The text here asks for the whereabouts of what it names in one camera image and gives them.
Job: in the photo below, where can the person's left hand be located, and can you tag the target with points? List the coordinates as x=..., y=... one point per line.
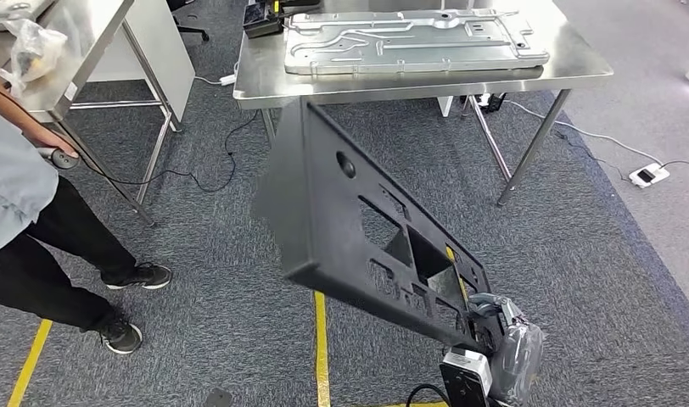
x=49, y=140

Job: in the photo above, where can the black handheld controller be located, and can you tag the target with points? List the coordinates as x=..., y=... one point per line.
x=66, y=162

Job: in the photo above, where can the white floor socket box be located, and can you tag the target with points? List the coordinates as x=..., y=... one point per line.
x=648, y=176

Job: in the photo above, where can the black office chair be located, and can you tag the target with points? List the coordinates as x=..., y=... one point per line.
x=193, y=31

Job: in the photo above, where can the yellow floor tape square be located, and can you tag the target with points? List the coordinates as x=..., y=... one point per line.
x=321, y=348

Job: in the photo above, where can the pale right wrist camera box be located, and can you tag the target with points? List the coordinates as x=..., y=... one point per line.
x=462, y=382

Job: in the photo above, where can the dark grey robot body part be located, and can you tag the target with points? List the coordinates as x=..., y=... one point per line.
x=218, y=398

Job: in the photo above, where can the clear plastic bag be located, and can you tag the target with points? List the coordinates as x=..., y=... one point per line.
x=35, y=50

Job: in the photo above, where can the person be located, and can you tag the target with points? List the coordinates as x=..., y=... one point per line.
x=18, y=185

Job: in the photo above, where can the black device with yellow mark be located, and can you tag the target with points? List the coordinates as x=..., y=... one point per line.
x=260, y=19

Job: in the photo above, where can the white panel board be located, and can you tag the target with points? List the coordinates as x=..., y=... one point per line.
x=148, y=62

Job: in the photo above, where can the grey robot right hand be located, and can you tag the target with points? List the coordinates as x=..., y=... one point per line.
x=521, y=359

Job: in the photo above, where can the black plastic plate bracket part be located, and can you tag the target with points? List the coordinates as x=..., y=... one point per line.
x=322, y=224

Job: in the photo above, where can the yellow floor tape line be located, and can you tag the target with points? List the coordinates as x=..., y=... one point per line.
x=29, y=365

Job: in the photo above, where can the steel workbench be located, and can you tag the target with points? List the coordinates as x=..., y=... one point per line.
x=569, y=62

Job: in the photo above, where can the person's left forearm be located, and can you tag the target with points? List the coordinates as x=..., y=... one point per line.
x=7, y=104

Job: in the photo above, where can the stamped sheet metal panel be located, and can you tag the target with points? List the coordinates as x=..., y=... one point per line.
x=412, y=45

